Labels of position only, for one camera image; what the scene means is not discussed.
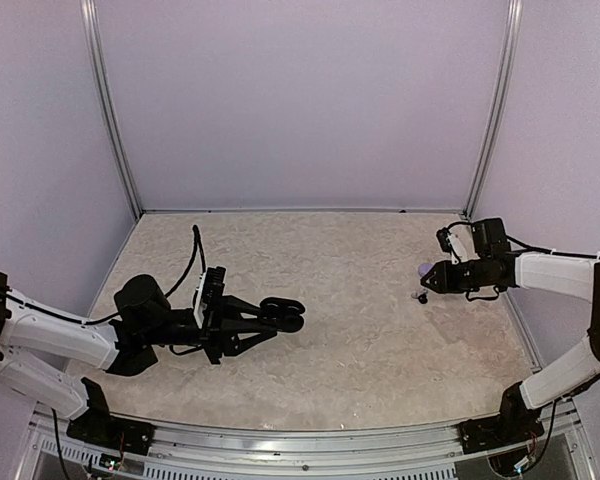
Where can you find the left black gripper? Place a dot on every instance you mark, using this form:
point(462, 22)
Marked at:
point(214, 338)

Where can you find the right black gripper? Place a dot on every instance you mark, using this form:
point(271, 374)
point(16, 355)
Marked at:
point(445, 279)

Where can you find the black earbud charging case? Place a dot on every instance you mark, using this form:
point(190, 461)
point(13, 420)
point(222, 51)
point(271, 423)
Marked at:
point(285, 315)

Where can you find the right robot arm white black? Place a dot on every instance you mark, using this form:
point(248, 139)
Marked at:
point(502, 263)

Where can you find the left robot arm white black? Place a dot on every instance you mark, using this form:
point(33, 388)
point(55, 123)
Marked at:
point(122, 345)

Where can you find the purple earbud charging case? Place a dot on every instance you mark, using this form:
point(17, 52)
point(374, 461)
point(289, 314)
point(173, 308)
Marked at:
point(424, 269)

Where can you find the purple earbud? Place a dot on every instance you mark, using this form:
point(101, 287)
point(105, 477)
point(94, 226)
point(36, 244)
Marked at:
point(421, 291)

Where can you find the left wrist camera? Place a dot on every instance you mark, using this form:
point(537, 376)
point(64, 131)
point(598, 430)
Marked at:
point(211, 286)

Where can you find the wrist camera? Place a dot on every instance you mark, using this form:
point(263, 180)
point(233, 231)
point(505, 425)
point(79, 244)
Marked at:
point(211, 286)
point(451, 244)

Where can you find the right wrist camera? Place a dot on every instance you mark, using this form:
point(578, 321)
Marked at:
point(451, 244)

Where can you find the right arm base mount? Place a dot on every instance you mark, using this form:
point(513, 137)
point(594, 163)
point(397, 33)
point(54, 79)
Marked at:
point(483, 434)

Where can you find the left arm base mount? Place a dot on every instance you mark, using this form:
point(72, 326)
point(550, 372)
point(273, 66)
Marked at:
point(115, 433)

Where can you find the front aluminium rail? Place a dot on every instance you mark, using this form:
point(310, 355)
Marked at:
point(434, 451)

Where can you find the right aluminium frame post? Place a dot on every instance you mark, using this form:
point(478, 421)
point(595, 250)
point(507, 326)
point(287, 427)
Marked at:
point(497, 106)

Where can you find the aluminium frame post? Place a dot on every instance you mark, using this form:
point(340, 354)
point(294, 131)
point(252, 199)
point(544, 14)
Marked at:
point(497, 106)
point(89, 15)

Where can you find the left aluminium frame post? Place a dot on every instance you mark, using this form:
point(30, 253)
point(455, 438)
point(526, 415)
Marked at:
point(89, 15)

